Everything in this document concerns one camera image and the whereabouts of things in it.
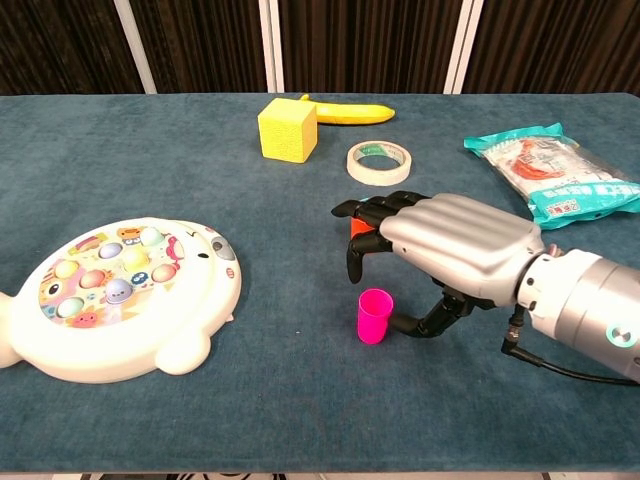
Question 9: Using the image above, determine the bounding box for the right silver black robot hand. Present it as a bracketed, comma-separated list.
[331, 191, 545, 340]

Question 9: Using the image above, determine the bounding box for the pink plastic cup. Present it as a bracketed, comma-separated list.
[357, 288, 395, 345]

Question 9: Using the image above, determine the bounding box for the beige masking tape roll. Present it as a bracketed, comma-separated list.
[347, 140, 414, 187]

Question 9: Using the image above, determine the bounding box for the orange plastic cup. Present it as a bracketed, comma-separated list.
[348, 215, 381, 242]

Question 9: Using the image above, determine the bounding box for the teal clear snack bag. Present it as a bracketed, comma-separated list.
[463, 122, 640, 232]

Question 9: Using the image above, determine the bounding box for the yellow banana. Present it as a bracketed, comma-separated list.
[298, 93, 397, 126]

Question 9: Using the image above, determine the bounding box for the yellow foam cube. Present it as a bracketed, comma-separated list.
[257, 97, 319, 164]

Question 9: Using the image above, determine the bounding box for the teal felt table cover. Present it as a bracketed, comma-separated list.
[0, 92, 640, 474]

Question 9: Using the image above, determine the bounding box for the white fish whack toy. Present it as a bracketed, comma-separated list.
[0, 216, 243, 385]

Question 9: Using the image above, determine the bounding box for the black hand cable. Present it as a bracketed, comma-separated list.
[501, 304, 640, 387]

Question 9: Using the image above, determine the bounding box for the white partition post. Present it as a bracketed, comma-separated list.
[257, 0, 285, 94]
[443, 0, 485, 95]
[112, 0, 158, 95]

